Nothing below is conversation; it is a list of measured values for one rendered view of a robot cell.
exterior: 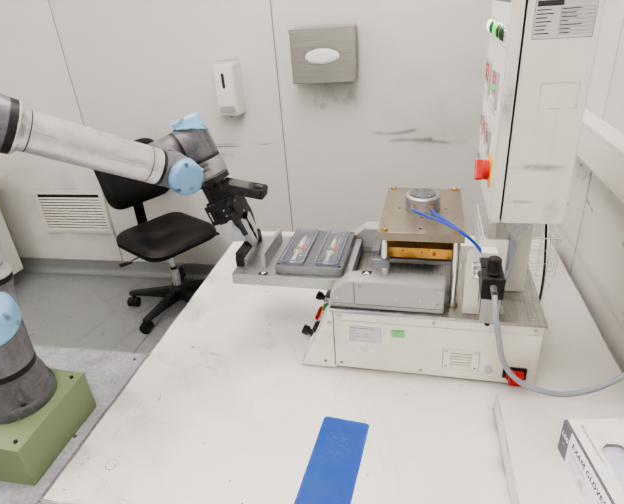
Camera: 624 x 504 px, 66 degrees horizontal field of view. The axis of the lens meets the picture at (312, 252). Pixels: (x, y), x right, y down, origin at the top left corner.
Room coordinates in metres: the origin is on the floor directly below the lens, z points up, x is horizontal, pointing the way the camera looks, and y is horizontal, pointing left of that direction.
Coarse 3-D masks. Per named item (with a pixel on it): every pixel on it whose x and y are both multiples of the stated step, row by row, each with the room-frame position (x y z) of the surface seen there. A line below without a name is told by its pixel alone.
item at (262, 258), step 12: (264, 240) 1.21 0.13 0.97; (276, 240) 1.14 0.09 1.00; (288, 240) 1.20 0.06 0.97; (360, 240) 1.16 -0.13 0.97; (252, 252) 1.14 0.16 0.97; (264, 252) 1.06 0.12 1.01; (276, 252) 1.13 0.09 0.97; (360, 252) 1.14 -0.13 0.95; (252, 264) 1.07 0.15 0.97; (264, 264) 1.05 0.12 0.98; (348, 264) 1.03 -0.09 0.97; (240, 276) 1.03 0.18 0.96; (252, 276) 1.02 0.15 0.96; (264, 276) 1.01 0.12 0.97; (276, 276) 1.01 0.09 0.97; (288, 276) 1.00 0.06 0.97; (300, 276) 0.99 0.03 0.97; (312, 276) 0.99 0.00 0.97; (312, 288) 0.98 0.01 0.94; (324, 288) 0.97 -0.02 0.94
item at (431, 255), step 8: (392, 248) 0.94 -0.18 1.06; (400, 248) 0.94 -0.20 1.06; (408, 248) 0.93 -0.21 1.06; (416, 248) 0.93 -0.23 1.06; (424, 248) 0.92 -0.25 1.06; (432, 248) 0.92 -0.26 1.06; (440, 248) 0.92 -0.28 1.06; (448, 248) 0.91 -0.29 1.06; (392, 256) 0.94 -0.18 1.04; (400, 256) 0.94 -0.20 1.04; (408, 256) 0.93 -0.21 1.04; (416, 256) 0.93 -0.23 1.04; (424, 256) 0.92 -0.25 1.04; (432, 256) 0.90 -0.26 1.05; (440, 256) 0.91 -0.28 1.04; (448, 256) 0.91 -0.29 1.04; (432, 264) 0.92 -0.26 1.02; (440, 264) 0.91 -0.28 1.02; (448, 264) 0.91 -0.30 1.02
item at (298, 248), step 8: (304, 232) 1.17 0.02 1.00; (312, 232) 1.16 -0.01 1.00; (296, 240) 1.12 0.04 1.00; (304, 240) 1.12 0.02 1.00; (312, 240) 1.12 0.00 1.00; (288, 248) 1.08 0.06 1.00; (296, 248) 1.08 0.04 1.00; (304, 248) 1.07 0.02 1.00; (288, 256) 1.04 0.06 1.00; (296, 256) 1.03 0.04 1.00; (304, 256) 1.03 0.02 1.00
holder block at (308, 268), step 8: (296, 232) 1.19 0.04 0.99; (320, 232) 1.18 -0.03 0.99; (352, 232) 1.16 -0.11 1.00; (320, 240) 1.13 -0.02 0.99; (352, 240) 1.12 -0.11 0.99; (312, 248) 1.09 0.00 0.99; (320, 248) 1.08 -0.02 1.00; (344, 248) 1.07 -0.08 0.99; (280, 256) 1.06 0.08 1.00; (312, 256) 1.04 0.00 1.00; (344, 256) 1.03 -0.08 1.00; (280, 264) 1.02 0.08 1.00; (288, 264) 1.01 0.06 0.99; (304, 264) 1.01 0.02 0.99; (312, 264) 1.00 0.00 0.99; (344, 264) 1.00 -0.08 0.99; (280, 272) 1.01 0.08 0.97; (288, 272) 1.01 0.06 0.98; (296, 272) 1.00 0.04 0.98; (304, 272) 1.00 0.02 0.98; (312, 272) 0.99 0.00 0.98; (320, 272) 0.99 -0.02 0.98; (328, 272) 0.98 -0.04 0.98; (336, 272) 0.98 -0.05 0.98
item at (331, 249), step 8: (328, 232) 1.16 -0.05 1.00; (336, 232) 1.15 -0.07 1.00; (344, 232) 1.15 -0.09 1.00; (328, 240) 1.11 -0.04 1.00; (336, 240) 1.10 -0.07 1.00; (344, 240) 1.10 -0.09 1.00; (328, 248) 1.06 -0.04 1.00; (336, 248) 1.06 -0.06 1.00; (320, 256) 1.02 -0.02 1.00; (328, 256) 1.02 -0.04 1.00; (336, 256) 1.02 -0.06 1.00
